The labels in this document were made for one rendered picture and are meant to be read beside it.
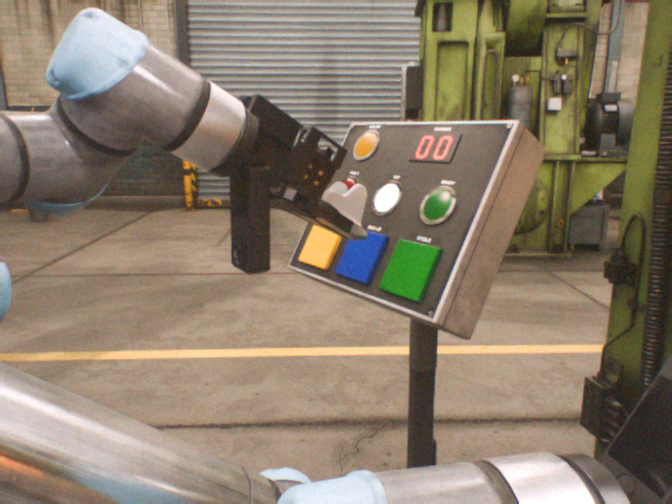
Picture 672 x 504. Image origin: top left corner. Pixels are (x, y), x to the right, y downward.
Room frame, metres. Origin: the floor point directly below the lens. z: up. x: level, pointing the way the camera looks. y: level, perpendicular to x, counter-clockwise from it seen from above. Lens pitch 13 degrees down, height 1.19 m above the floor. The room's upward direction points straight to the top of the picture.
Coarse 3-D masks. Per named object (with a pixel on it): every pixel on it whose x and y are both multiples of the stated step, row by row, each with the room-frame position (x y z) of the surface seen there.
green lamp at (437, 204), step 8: (440, 192) 0.73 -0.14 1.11; (432, 200) 0.73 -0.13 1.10; (440, 200) 0.72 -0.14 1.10; (448, 200) 0.71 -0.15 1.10; (424, 208) 0.73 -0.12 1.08; (432, 208) 0.72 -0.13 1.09; (440, 208) 0.71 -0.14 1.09; (448, 208) 0.70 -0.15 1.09; (432, 216) 0.71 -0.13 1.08; (440, 216) 0.70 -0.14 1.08
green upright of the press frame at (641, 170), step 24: (648, 24) 0.73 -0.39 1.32; (648, 48) 0.73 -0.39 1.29; (648, 72) 0.72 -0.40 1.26; (648, 96) 0.72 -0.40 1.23; (648, 120) 0.71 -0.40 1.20; (648, 144) 0.71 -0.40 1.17; (648, 168) 0.70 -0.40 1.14; (624, 192) 0.74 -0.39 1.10; (648, 192) 0.70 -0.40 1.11; (624, 216) 0.73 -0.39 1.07; (648, 216) 0.69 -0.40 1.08; (648, 240) 0.69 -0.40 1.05; (648, 264) 0.68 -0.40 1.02; (624, 288) 0.72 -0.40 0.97; (624, 312) 0.71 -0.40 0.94; (624, 336) 0.71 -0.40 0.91; (624, 360) 0.70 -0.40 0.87; (624, 384) 0.70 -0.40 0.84; (624, 408) 0.69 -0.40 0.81; (600, 456) 0.73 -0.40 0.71
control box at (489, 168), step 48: (384, 144) 0.87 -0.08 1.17; (432, 144) 0.79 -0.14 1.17; (480, 144) 0.73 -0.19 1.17; (528, 144) 0.72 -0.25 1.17; (432, 192) 0.74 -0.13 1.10; (480, 192) 0.68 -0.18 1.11; (528, 192) 0.72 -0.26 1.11; (432, 240) 0.69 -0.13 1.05; (480, 240) 0.66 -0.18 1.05; (336, 288) 0.83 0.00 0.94; (432, 288) 0.65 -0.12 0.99; (480, 288) 0.67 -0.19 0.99
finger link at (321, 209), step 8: (296, 200) 0.55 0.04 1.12; (304, 200) 0.55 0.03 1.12; (312, 200) 0.54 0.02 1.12; (320, 200) 0.55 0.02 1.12; (304, 208) 0.55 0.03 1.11; (312, 208) 0.54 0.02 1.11; (320, 208) 0.55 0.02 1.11; (328, 208) 0.55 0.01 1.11; (320, 216) 0.56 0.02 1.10; (328, 216) 0.55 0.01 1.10; (336, 216) 0.57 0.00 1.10; (344, 216) 0.58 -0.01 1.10; (336, 224) 0.56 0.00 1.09; (344, 224) 0.57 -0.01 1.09; (352, 224) 0.59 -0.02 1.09
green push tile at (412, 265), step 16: (400, 240) 0.72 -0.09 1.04; (400, 256) 0.71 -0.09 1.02; (416, 256) 0.69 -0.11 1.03; (432, 256) 0.67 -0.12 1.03; (384, 272) 0.71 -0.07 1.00; (400, 272) 0.69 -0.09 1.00; (416, 272) 0.67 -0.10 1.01; (432, 272) 0.66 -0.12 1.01; (384, 288) 0.70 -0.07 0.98; (400, 288) 0.68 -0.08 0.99; (416, 288) 0.66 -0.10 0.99
